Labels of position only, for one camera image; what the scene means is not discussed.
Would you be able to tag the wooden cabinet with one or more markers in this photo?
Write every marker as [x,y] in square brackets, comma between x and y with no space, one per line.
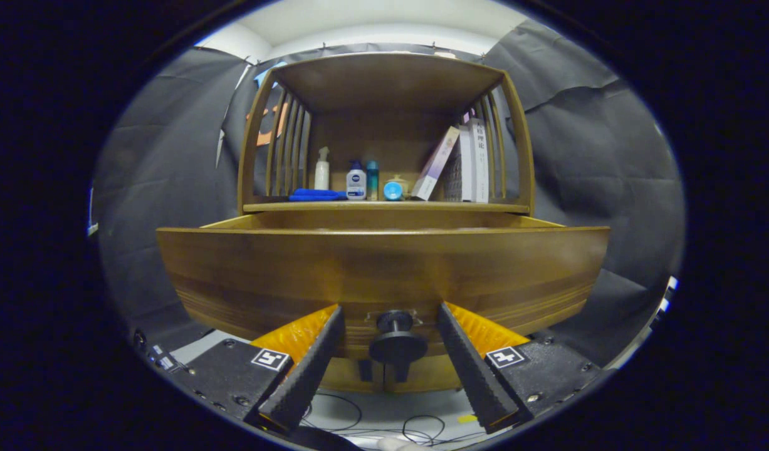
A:
[384,81]

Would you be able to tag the wooden countertop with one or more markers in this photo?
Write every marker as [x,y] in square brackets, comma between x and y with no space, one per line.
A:
[459,207]

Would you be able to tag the blue folded cloth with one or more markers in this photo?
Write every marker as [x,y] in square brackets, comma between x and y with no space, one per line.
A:
[315,195]

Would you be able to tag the yellow floor tape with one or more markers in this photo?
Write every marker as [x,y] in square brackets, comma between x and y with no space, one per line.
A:
[467,418]

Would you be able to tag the black power strip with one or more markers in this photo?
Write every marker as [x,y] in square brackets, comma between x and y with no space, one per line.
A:
[162,354]

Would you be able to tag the white frame equipment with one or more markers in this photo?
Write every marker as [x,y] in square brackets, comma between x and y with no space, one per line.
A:
[92,213]

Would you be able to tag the teal bottle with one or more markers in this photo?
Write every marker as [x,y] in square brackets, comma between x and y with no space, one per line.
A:
[372,181]

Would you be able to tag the white spray bottle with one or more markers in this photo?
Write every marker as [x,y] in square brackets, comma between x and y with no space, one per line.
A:
[321,175]

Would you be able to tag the thick white book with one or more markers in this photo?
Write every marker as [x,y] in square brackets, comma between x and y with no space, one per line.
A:
[480,163]

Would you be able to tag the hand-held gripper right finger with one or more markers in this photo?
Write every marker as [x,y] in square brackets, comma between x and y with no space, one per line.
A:
[469,369]

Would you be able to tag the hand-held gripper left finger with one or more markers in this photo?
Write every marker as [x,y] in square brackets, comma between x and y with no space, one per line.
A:
[309,369]

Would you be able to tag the dark patterned book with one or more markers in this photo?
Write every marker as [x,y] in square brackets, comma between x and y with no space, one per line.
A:
[453,178]

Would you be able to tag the blue white cream tube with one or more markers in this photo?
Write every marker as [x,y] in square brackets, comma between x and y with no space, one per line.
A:
[393,190]

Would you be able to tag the purple white book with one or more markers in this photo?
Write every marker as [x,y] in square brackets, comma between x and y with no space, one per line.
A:
[434,164]

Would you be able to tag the white lotion bottle blue cap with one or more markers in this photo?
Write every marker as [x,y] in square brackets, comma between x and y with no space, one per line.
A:
[356,183]

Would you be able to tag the thin white book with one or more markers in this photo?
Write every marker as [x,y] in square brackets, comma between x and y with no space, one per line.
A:
[466,166]

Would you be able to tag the beige lidded teacup with saucer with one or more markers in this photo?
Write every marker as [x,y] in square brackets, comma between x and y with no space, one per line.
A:
[404,183]

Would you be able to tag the wooden drawer with black knob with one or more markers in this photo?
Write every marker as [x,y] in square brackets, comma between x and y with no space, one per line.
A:
[384,269]

